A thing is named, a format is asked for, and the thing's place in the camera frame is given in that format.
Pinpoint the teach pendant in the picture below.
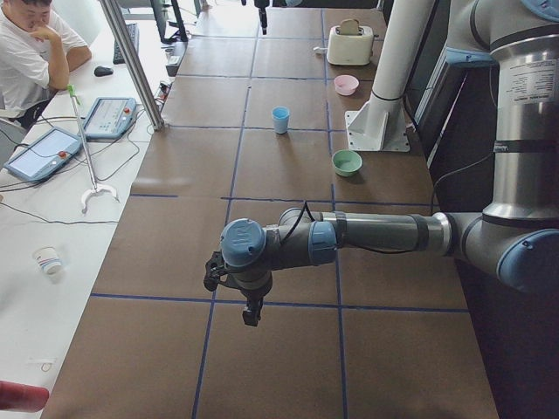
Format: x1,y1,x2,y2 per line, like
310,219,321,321
83,97,137,142
3,127,82,182

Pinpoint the teach pendant far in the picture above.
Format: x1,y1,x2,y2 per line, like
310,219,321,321
83,97,137,142

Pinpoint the red cylinder object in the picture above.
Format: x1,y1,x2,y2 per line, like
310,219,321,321
1,381,50,413

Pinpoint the white column stand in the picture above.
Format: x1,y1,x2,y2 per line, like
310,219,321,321
345,0,435,152

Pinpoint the seated person white shirt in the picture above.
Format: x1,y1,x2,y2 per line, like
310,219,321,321
1,1,92,129

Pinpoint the aluminium frame post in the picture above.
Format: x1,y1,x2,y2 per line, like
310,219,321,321
100,0,164,132

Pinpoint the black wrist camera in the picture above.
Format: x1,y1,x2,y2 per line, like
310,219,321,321
204,251,229,292

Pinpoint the cream toaster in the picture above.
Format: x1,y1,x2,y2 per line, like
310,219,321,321
326,25,374,65

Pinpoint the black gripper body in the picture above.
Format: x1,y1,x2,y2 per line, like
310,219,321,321
235,271,273,305
255,0,269,10

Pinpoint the brown paper table cover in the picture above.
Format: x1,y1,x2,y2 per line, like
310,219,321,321
39,6,501,419

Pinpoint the reacher grabber stick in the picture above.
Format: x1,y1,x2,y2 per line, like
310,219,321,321
66,84,119,214

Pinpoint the black computer mouse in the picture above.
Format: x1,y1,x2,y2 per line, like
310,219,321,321
93,65,114,77

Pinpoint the paper cup on side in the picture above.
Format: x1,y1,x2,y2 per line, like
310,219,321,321
32,246,62,275

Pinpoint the teach pendant near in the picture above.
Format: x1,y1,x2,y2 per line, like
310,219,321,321
3,127,82,182

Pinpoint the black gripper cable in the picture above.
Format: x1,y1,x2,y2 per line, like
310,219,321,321
283,200,315,241

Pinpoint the pink bowl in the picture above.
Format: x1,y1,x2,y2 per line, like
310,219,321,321
334,74,360,96

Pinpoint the green bowl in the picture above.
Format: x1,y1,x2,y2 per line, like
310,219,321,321
331,149,362,177

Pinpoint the black monitor stand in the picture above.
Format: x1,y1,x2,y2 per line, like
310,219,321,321
150,0,189,45

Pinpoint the light blue cup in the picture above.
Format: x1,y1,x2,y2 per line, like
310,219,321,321
272,114,289,134
272,106,290,121

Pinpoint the black keyboard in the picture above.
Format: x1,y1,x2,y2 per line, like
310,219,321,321
112,22,140,65

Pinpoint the toast slice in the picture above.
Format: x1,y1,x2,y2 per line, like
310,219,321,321
339,18,360,36

